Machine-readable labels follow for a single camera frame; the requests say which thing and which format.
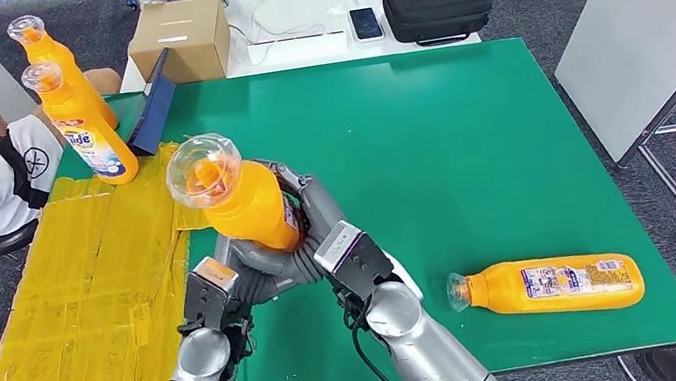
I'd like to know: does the orange detergent bottle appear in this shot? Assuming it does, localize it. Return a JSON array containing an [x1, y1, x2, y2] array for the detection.
[[5, 4, 121, 143], [19, 50, 143, 198], [443, 242, 649, 335], [159, 121, 309, 270]]

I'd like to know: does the black zip carrying case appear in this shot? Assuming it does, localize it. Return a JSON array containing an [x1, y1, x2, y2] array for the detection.
[[381, 0, 498, 52]]

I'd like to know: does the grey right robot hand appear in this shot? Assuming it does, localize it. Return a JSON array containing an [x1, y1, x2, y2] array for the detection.
[[253, 147, 352, 258]]

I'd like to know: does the black smartphone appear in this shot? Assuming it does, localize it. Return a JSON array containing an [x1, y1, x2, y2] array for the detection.
[[347, 4, 386, 46]]

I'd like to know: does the green table mat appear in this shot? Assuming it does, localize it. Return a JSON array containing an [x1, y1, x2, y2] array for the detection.
[[44, 12, 676, 381]]

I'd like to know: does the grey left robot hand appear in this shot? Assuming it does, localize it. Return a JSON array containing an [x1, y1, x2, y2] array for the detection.
[[210, 218, 330, 313]]

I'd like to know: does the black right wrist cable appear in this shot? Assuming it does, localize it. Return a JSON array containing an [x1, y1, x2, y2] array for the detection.
[[338, 282, 423, 381]]

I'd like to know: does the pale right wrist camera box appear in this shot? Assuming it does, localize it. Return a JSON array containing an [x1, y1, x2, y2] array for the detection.
[[308, 213, 400, 308]]

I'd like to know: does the dark blue folded case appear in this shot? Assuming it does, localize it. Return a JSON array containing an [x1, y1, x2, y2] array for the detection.
[[113, 46, 188, 160]]

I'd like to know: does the brown cardboard box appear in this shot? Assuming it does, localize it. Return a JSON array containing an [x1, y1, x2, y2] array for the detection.
[[122, 0, 238, 93]]

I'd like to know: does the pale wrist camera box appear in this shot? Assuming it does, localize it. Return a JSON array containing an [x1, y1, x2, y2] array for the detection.
[[308, 213, 400, 308], [176, 252, 248, 336]]

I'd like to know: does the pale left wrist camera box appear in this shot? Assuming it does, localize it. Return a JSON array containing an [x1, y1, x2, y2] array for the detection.
[[176, 252, 248, 336]]

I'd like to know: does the white desk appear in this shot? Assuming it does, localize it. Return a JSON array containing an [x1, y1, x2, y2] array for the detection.
[[106, 0, 484, 98]]

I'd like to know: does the yellow taped sheet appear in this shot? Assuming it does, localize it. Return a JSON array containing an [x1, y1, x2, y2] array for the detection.
[[0, 136, 237, 381]]

